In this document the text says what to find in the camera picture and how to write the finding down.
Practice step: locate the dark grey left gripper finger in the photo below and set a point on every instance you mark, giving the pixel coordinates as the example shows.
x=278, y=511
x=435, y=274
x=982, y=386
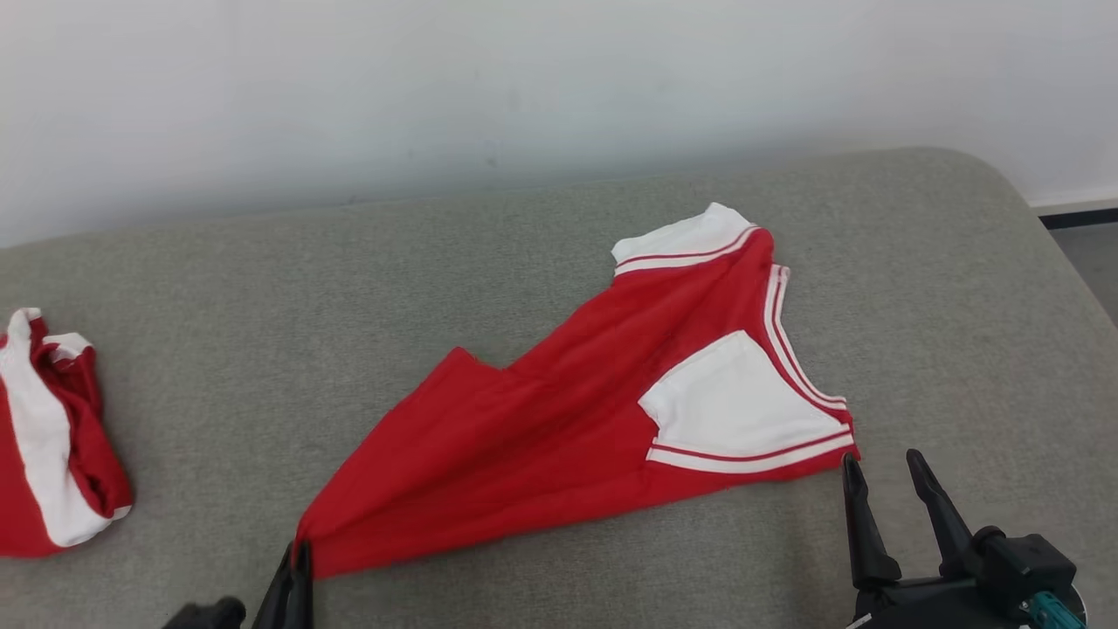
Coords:
x=281, y=594
x=305, y=594

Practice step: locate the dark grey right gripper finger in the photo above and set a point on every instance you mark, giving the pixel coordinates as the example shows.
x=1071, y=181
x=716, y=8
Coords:
x=867, y=542
x=943, y=524

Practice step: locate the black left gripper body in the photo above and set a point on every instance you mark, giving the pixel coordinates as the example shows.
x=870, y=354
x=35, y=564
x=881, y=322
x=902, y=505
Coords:
x=208, y=616

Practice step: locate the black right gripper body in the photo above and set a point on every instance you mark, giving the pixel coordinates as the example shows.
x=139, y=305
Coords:
x=926, y=607

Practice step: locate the red shorts with white stripe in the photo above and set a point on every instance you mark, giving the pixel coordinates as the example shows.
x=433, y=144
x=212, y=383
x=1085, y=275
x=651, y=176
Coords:
x=35, y=454

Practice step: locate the red white-trimmed basketball jersey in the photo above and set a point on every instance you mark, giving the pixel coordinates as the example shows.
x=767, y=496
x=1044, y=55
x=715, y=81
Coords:
x=559, y=437

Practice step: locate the black skirting strip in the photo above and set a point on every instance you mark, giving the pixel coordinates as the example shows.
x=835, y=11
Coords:
x=1083, y=217

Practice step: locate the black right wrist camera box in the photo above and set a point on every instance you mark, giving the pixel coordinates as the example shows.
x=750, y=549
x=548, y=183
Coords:
x=1022, y=563

